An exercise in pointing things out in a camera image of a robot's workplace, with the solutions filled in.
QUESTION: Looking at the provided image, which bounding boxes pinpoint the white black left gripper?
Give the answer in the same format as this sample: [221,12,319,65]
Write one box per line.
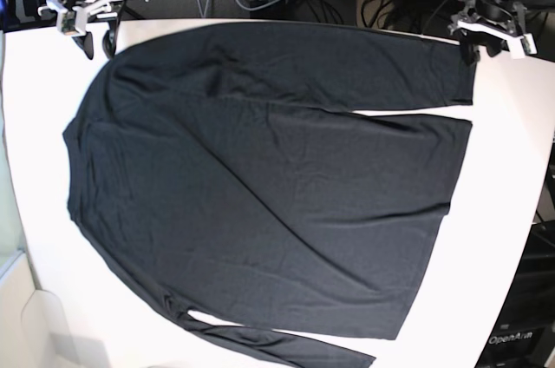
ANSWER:
[448,0,529,48]

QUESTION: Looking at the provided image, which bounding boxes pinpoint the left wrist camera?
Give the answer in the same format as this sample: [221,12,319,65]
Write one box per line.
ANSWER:
[56,11,87,36]

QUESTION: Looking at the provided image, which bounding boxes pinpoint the black OpenArm case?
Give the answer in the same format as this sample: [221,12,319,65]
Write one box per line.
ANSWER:
[476,220,554,367]

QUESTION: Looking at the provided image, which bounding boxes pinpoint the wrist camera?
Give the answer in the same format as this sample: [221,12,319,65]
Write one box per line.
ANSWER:
[56,11,87,36]
[507,33,537,59]

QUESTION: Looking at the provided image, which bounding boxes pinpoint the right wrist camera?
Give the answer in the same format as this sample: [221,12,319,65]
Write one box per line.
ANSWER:
[507,33,537,59]

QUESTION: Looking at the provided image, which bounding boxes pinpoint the black long sleeve shirt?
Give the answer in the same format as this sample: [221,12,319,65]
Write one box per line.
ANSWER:
[63,22,475,367]

